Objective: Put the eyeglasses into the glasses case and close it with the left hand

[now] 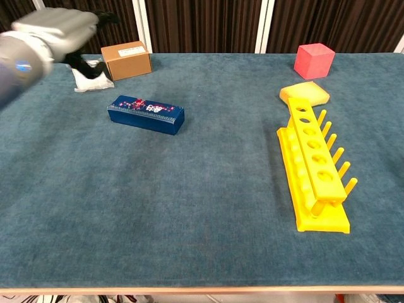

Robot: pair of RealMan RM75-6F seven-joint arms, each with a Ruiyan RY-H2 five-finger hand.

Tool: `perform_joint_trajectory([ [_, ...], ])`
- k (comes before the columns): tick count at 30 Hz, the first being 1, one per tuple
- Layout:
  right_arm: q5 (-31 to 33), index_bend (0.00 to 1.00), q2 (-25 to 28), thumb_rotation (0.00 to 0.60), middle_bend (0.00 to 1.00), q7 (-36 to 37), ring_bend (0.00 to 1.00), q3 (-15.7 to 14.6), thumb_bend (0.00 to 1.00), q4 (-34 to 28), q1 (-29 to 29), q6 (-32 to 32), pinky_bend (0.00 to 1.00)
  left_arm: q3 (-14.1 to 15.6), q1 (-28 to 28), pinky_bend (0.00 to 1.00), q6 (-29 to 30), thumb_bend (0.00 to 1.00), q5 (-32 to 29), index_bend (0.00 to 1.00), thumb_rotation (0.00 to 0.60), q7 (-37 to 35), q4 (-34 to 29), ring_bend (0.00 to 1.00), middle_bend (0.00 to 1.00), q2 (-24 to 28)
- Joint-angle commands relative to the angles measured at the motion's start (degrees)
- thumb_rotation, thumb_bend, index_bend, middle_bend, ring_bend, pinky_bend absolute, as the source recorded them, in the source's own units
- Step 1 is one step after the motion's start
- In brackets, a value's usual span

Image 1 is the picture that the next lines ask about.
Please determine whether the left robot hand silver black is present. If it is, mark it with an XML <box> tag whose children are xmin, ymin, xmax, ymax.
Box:
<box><xmin>11</xmin><ymin>8</ymin><xmax>121</xmax><ymax>80</ymax></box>

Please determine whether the grey glasses case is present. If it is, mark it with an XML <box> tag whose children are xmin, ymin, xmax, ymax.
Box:
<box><xmin>107</xmin><ymin>95</ymin><xmax>186</xmax><ymax>136</ymax></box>

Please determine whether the brown cardboard box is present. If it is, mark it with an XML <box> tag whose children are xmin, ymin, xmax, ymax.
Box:
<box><xmin>100</xmin><ymin>40</ymin><xmax>153</xmax><ymax>82</ymax></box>

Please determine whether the white plastic packet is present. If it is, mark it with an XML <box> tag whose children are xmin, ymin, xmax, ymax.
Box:
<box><xmin>71</xmin><ymin>59</ymin><xmax>115</xmax><ymax>93</ymax></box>

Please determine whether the teal table cloth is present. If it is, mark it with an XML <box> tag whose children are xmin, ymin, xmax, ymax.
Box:
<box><xmin>0</xmin><ymin>52</ymin><xmax>404</xmax><ymax>288</ymax></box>

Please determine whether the yellow sponge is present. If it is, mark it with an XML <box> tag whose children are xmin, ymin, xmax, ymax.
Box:
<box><xmin>279</xmin><ymin>81</ymin><xmax>331</xmax><ymax>107</ymax></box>

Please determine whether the red foam cube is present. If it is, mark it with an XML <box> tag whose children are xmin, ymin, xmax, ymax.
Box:
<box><xmin>294</xmin><ymin>43</ymin><xmax>336</xmax><ymax>80</ymax></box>

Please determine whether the yellow test tube rack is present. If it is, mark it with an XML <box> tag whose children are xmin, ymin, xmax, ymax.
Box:
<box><xmin>276</xmin><ymin>97</ymin><xmax>359</xmax><ymax>235</ymax></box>

